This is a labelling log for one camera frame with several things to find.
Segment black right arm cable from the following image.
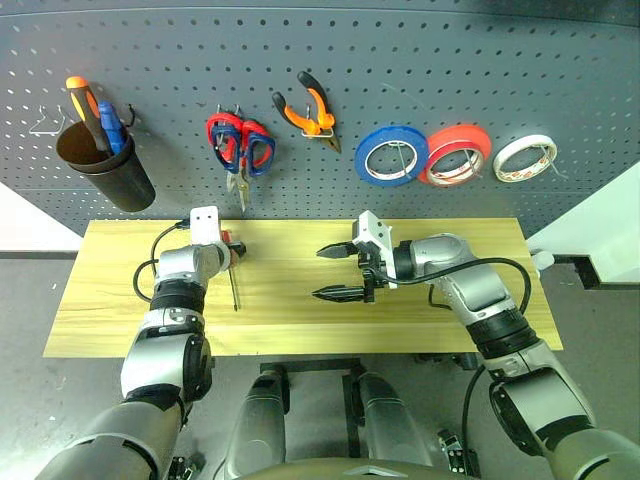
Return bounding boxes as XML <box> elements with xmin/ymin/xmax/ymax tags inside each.
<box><xmin>378</xmin><ymin>256</ymin><xmax>533</xmax><ymax>314</ymax></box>

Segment red handled screwdriver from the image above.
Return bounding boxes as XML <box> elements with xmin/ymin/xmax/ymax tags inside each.
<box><xmin>221</xmin><ymin>229</ymin><xmax>243</xmax><ymax>311</ymax></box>

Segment orange and black pliers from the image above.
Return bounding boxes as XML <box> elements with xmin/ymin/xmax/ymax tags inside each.
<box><xmin>271</xmin><ymin>70</ymin><xmax>343</xmax><ymax>154</ymax></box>

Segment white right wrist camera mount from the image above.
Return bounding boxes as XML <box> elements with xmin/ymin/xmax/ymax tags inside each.
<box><xmin>350</xmin><ymin>210</ymin><xmax>399</xmax><ymax>291</ymax></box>

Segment dark brown tool cup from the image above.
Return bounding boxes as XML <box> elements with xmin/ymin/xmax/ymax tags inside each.
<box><xmin>55</xmin><ymin>121</ymin><xmax>157</xmax><ymax>214</ymax></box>

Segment black table frame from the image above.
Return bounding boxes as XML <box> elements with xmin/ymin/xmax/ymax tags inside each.
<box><xmin>258</xmin><ymin>357</ymin><xmax>365</xmax><ymax>460</ymax></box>

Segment grey metal pegboard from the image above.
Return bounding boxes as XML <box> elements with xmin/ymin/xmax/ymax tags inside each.
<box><xmin>0</xmin><ymin>9</ymin><xmax>640</xmax><ymax>242</ymax></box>

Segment blue handled screwdriver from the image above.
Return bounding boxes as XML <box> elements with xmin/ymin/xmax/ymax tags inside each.
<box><xmin>97</xmin><ymin>100</ymin><xmax>128</xmax><ymax>156</ymax></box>

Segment grey robot right leg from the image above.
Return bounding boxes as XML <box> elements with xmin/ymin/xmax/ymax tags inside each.
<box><xmin>353</xmin><ymin>369</ymin><xmax>435</xmax><ymax>480</ymax></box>

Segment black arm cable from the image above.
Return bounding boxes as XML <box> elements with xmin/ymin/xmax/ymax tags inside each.
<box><xmin>378</xmin><ymin>256</ymin><xmax>533</xmax><ymax>314</ymax></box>
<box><xmin>133</xmin><ymin>221</ymin><xmax>194</xmax><ymax>302</ymax></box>

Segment orange and black screwdriver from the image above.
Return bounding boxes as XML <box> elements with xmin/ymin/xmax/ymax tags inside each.
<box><xmin>65</xmin><ymin>75</ymin><xmax>113</xmax><ymax>156</ymax></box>

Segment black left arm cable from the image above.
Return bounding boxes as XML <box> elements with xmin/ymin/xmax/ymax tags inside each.
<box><xmin>133</xmin><ymin>221</ymin><xmax>194</xmax><ymax>302</ymax></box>

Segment silver double prong hook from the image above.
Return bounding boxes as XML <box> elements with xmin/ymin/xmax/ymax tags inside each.
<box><xmin>301</xmin><ymin>102</ymin><xmax>336</xmax><ymax>139</ymax></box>

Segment blue tape roll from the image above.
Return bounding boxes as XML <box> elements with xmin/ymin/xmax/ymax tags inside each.
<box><xmin>353</xmin><ymin>124</ymin><xmax>430</xmax><ymax>189</ymax></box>

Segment red handled scissors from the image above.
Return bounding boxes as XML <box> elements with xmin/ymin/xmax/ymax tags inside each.
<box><xmin>205</xmin><ymin>112</ymin><xmax>275</xmax><ymax>195</ymax></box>

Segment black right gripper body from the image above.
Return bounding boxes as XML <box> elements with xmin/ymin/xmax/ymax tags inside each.
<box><xmin>356</xmin><ymin>248</ymin><xmax>390</xmax><ymax>305</ymax></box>

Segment grey robot leg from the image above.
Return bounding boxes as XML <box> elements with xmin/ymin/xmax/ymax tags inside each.
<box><xmin>353</xmin><ymin>369</ymin><xmax>435</xmax><ymax>480</ymax></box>
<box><xmin>222</xmin><ymin>372</ymin><xmax>290</xmax><ymax>480</ymax></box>

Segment dark blue handled scissors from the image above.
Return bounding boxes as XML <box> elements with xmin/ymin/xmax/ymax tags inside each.
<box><xmin>209</xmin><ymin>121</ymin><xmax>278</xmax><ymax>215</ymax></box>

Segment white tape roll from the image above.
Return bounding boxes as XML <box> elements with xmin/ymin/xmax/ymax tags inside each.
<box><xmin>492</xmin><ymin>133</ymin><xmax>559</xmax><ymax>185</ymax></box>

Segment white round fitting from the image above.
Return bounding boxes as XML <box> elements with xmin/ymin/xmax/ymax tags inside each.
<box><xmin>529</xmin><ymin>248</ymin><xmax>556</xmax><ymax>272</ymax></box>

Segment grey robot left leg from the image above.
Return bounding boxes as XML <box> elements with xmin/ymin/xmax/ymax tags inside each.
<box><xmin>222</xmin><ymin>372</ymin><xmax>290</xmax><ymax>480</ymax></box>

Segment white wire pegboard hook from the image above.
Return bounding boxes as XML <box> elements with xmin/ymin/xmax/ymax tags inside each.
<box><xmin>28</xmin><ymin>104</ymin><xmax>67</xmax><ymax>136</ymax></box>

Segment metal tape hook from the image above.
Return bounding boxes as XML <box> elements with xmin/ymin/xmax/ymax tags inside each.
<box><xmin>542</xmin><ymin>144</ymin><xmax>570</xmax><ymax>180</ymax></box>
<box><xmin>462</xmin><ymin>147</ymin><xmax>485</xmax><ymax>177</ymax></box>
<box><xmin>389</xmin><ymin>142</ymin><xmax>417</xmax><ymax>180</ymax></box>

